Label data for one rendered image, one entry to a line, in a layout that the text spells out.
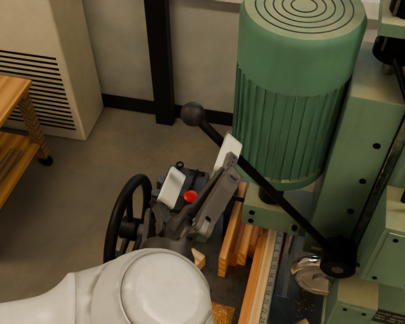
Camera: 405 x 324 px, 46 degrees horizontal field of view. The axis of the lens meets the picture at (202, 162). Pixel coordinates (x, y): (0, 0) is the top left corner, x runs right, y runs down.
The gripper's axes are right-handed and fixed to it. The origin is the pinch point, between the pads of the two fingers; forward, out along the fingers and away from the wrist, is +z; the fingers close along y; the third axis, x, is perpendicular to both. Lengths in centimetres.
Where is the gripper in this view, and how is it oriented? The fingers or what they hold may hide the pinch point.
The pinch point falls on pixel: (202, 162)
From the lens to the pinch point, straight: 74.5
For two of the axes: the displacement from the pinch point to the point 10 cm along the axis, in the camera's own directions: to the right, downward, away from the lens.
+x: -7.2, -5.9, -3.6
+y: 6.3, -3.6, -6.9
